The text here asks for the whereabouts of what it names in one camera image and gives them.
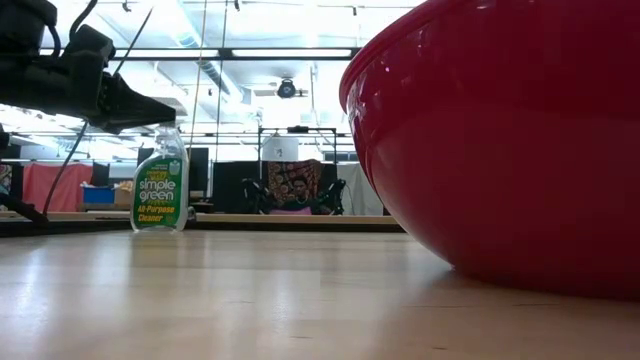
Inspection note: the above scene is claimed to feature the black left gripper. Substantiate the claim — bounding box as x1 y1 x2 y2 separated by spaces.
0 24 177 135

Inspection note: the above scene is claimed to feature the black monitor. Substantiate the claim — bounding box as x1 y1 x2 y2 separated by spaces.
137 147 210 194

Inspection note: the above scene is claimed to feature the green cleaner spray bottle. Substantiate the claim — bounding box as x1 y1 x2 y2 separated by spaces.
129 124 190 233

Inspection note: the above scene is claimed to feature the blue storage bin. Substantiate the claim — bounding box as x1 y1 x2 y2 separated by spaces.
82 185 116 205

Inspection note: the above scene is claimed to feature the red hanging cloth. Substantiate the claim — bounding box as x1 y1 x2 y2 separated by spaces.
22 162 94 213

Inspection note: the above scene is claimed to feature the patterned hanging cloth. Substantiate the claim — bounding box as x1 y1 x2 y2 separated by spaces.
267 159 324 204

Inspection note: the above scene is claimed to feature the light wooden desk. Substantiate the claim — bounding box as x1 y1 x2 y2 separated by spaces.
0 210 401 225

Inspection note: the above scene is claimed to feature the person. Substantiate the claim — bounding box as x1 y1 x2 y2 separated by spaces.
279 174 321 216

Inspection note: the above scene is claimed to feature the white hanging cloth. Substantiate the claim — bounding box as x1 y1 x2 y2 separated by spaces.
337 162 384 217

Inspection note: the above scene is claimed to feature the large red bowl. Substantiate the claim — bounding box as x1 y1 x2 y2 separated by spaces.
338 0 640 303

